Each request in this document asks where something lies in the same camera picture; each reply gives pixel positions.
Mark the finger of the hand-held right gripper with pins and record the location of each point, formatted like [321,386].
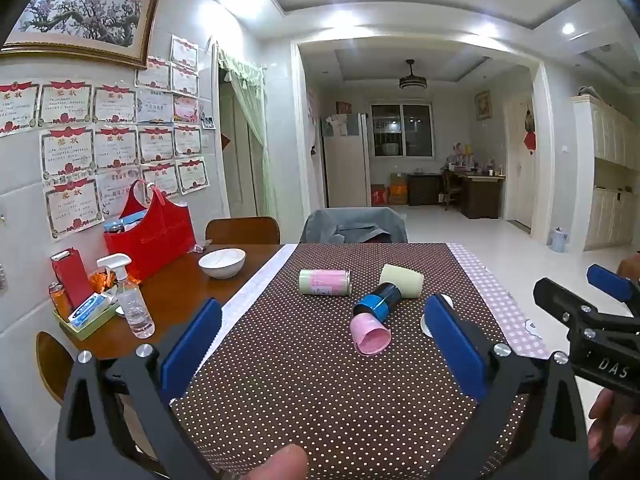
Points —
[555,295]
[607,282]

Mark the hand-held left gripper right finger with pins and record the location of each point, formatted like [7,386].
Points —
[455,350]

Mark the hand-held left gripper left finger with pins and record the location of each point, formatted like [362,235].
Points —
[192,345]

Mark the pink plastic cup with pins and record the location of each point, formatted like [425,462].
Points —
[369,337]

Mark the cream cup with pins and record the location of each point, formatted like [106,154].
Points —
[402,280]

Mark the blue cup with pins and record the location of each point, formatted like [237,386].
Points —
[377,302]

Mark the person's right hand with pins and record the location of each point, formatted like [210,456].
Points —
[612,430]

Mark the person's left hand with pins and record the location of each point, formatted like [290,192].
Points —
[275,466]

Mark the small trash bin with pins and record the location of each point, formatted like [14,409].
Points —
[560,241]

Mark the clear spray bottle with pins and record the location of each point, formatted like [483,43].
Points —
[132,305]

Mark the white bowl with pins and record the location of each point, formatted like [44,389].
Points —
[222,262]

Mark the green tray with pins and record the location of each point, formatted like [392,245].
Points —
[92,327]

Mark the blue and white tissue pack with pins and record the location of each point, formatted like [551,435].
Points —
[90,310]

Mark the orange snack packet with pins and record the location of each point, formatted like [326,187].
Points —
[102,280]

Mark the red bag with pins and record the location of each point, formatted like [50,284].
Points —
[155,240]

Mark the brown dotted tablecloth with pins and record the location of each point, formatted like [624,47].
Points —
[300,385]

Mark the dark wooden desk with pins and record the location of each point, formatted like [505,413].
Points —
[480,195]

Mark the wooden chair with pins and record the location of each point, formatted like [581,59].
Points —
[242,230]
[52,365]

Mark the white door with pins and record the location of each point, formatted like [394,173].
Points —
[517,175]

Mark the orange bottle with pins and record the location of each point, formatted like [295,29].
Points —
[60,300]

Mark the dark desk chair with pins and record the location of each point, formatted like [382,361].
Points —
[451,192]

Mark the green and pink can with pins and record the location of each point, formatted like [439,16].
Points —
[325,282]

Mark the red door ornament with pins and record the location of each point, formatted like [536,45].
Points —
[530,141]

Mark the grey jacket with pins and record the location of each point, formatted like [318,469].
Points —
[355,225]

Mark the dark low cabinet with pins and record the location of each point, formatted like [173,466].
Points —
[424,190]

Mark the brown cardboard box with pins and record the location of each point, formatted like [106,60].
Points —
[398,190]

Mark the red cardboard box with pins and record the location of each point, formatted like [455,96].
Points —
[378,195]

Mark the small framed picture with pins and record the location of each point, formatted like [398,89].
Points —
[483,105]

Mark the white refrigerator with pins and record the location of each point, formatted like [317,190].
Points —
[345,170]

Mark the window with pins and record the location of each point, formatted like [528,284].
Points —
[401,130]

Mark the green curtain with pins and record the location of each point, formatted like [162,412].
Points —
[250,110]

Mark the dark ceiling lamp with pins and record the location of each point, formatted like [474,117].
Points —
[412,82]

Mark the framed blossom painting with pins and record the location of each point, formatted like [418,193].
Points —
[82,12]

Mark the white wall cabinets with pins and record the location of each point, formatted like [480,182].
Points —
[610,170]

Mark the wall of award certificates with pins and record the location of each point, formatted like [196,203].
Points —
[115,145]

